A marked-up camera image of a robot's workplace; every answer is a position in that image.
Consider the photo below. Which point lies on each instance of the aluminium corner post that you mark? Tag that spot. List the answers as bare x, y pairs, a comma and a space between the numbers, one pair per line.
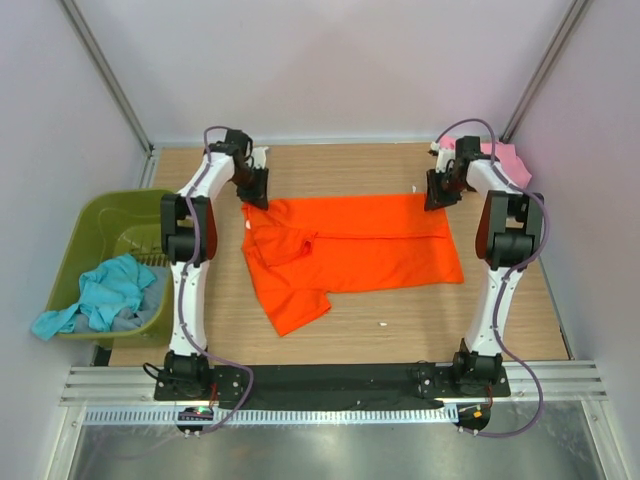
567, 27
103, 68

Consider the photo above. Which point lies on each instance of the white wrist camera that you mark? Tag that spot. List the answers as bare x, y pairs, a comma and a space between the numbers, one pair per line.
258, 157
444, 153

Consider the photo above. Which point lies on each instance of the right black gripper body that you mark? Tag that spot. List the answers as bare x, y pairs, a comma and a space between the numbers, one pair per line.
445, 190

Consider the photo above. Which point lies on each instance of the teal t shirt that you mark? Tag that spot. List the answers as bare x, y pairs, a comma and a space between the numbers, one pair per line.
54, 322

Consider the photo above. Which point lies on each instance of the aluminium rail frame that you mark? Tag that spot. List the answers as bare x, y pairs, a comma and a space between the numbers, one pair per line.
550, 380

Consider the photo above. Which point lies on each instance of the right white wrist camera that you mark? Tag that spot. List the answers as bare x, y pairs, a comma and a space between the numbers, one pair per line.
444, 153

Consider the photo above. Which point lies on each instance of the grey t shirt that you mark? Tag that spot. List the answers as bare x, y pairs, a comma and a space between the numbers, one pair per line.
114, 300

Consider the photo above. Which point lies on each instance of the white slotted cable duct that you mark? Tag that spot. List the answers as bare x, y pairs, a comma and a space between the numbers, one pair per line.
184, 416

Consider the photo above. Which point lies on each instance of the right aluminium corner post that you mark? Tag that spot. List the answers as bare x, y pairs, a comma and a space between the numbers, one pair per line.
567, 27

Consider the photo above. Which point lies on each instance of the left aluminium corner post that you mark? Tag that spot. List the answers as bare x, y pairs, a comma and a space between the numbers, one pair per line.
103, 68

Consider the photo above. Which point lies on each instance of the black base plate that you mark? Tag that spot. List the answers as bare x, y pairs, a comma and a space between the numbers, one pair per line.
329, 387

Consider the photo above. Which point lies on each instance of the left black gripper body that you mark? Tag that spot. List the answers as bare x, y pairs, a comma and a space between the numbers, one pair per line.
244, 182

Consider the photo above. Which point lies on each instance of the green plastic laundry basket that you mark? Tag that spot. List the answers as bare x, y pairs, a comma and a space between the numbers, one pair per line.
110, 225

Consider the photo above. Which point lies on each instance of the orange t shirt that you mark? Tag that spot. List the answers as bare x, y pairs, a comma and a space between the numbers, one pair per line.
299, 251

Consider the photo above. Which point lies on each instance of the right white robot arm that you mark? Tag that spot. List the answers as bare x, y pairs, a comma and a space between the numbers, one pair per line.
509, 233

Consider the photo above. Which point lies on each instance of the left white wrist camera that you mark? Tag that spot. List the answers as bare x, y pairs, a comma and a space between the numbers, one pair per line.
258, 157

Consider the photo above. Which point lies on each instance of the pink folded t shirt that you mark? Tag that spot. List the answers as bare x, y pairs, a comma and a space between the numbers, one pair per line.
511, 163

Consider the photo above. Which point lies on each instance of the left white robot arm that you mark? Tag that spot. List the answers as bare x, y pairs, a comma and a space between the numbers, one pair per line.
189, 241

